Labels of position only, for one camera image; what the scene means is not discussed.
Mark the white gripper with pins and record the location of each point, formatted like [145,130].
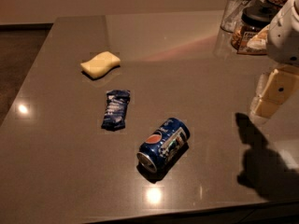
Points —
[284,40]

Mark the blue pepsi can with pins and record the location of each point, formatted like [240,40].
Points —
[163,145]

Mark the glass jar with black lid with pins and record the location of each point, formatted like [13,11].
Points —
[248,37]

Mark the clear glass cup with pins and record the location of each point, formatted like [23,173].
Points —
[232,13]

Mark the blue snack wrapper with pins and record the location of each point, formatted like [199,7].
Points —
[116,109]

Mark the yellow sponge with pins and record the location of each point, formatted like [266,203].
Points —
[100,64]

